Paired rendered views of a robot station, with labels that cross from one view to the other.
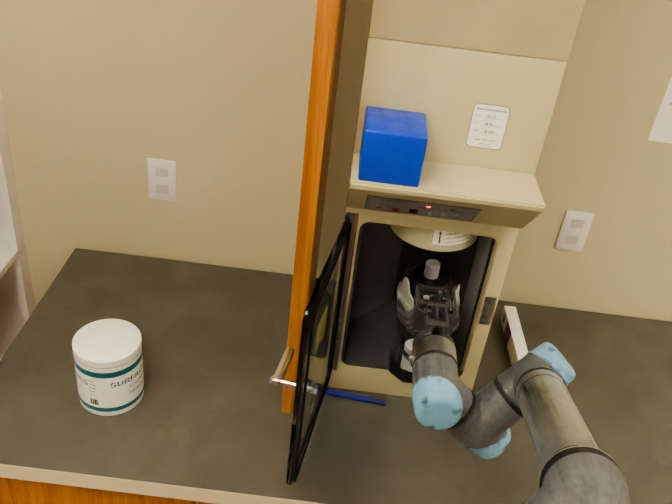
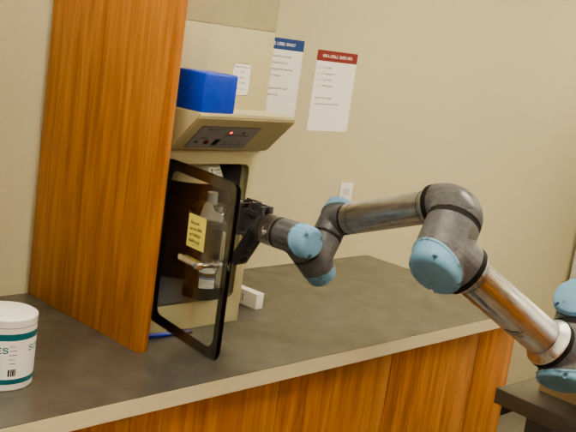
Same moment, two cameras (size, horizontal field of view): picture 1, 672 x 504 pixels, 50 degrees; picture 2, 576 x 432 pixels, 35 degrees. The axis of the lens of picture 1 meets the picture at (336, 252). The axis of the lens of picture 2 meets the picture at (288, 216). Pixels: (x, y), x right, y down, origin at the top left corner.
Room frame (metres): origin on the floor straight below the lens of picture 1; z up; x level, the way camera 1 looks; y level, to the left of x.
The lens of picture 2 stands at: (-0.56, 1.36, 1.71)
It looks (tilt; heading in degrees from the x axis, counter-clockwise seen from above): 11 degrees down; 313
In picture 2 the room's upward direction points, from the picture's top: 8 degrees clockwise
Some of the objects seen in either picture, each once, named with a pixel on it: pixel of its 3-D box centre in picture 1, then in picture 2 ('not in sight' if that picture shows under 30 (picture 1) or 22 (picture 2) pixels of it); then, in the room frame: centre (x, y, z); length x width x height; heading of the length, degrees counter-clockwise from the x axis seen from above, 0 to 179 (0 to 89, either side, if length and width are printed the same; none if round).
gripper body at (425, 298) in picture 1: (432, 324); (249, 219); (1.01, -0.19, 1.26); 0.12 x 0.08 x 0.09; 0
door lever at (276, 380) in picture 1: (291, 369); (197, 261); (0.91, 0.05, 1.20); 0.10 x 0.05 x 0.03; 171
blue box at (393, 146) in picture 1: (392, 146); (206, 91); (1.09, -0.07, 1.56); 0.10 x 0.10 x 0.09; 0
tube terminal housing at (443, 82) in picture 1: (423, 216); (178, 171); (1.27, -0.17, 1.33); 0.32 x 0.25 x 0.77; 90
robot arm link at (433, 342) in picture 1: (432, 357); (272, 230); (0.93, -0.18, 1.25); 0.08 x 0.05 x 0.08; 90
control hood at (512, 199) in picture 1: (440, 203); (231, 132); (1.09, -0.17, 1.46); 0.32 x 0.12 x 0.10; 90
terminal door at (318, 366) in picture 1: (318, 350); (191, 256); (0.98, 0.01, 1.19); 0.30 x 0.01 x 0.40; 171
